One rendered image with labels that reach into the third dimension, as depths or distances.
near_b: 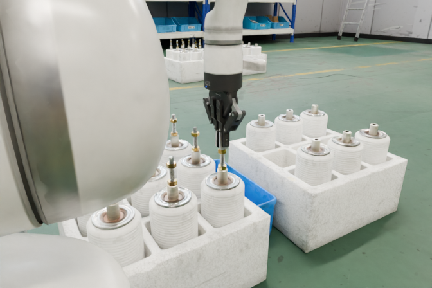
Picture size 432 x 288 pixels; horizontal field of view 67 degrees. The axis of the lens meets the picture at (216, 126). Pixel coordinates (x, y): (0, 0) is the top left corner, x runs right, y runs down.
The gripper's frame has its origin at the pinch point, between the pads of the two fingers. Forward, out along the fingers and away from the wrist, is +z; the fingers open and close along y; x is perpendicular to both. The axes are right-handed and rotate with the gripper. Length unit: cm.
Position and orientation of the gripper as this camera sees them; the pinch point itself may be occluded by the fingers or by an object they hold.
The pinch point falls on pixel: (222, 139)
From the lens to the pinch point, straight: 67.5
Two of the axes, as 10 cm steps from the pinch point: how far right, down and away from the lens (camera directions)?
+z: 0.0, 9.4, 3.4
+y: 5.1, 2.9, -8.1
